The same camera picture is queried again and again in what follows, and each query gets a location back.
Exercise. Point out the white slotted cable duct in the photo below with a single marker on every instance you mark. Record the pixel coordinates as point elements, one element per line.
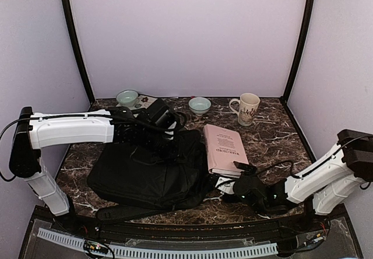
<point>158,249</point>

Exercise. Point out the floral square plate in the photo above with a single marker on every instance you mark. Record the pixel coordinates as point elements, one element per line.
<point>143,101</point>

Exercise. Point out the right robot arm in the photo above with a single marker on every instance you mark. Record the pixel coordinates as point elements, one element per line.
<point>324,184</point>

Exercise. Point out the pale green bowl centre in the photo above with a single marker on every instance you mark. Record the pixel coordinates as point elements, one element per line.
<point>199,105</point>

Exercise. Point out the pale green bowl on plate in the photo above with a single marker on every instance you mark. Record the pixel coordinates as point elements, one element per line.
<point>127,98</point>

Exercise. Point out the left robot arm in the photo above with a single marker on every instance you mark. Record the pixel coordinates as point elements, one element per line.
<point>153,128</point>

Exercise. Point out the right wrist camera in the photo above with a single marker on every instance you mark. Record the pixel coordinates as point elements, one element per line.
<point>236,177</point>

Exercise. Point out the white book with pink flowers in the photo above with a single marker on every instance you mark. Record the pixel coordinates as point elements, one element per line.
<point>224,147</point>

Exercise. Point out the black right frame post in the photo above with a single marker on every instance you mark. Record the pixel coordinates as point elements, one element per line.
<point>306,18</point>

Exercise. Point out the black student backpack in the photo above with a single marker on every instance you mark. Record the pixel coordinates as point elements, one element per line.
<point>139,189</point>

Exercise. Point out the black frame post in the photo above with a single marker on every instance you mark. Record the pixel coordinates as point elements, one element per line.
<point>306,18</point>
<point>66,5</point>

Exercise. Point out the cream floral mug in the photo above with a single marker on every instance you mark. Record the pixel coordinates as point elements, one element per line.
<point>248,106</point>

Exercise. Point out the black left frame post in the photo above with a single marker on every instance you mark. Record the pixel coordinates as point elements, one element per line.
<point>66,5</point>

